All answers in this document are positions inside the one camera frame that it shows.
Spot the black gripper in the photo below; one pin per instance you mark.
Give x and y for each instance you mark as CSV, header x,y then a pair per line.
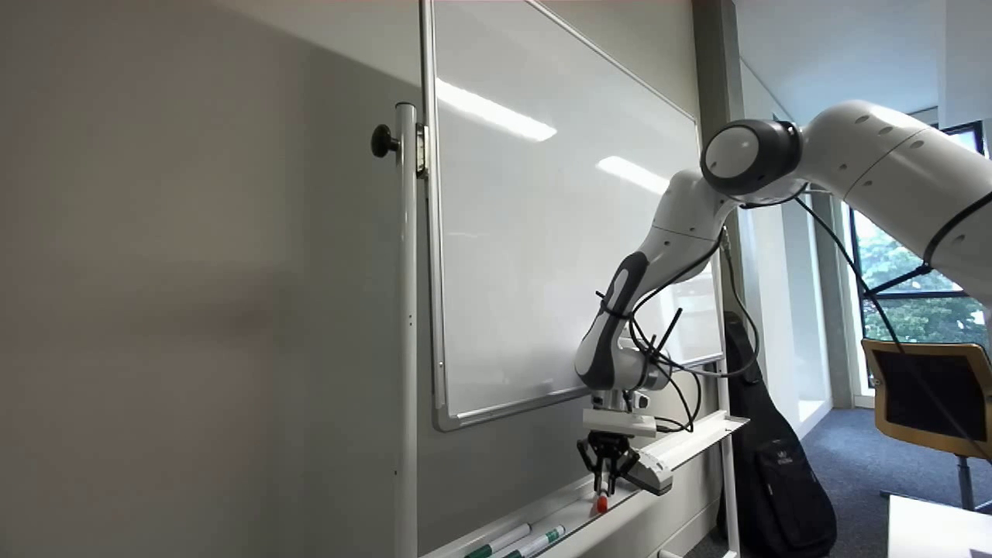
x,y
611,440

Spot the red capped whiteboard marker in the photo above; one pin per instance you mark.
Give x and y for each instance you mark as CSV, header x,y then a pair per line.
x,y
599,505

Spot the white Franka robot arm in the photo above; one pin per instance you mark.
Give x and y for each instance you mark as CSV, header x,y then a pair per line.
x,y
889,155

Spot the green capped whiteboard marker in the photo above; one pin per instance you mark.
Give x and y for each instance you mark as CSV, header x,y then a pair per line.
x,y
544,539
508,539

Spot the white whiteboard tray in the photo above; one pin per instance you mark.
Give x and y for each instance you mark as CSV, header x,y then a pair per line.
x,y
702,432

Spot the black guitar bag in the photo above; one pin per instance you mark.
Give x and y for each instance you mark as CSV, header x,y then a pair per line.
x,y
781,475

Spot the large whiteboard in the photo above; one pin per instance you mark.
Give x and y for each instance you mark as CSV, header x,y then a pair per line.
x,y
515,259

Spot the white stand pole with knob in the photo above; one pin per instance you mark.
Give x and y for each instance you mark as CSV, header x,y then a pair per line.
x,y
406,342

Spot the wooden chair black seat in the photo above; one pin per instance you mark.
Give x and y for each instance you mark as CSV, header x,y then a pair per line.
x,y
932,398

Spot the white table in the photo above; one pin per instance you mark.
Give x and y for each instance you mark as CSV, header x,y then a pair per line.
x,y
936,528

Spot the black framed window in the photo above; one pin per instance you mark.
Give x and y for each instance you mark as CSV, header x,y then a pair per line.
x,y
910,305

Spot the black stand knob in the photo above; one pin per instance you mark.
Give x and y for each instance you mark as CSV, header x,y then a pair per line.
x,y
383,139

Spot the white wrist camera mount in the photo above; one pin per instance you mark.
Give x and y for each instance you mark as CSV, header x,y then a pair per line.
x,y
618,421

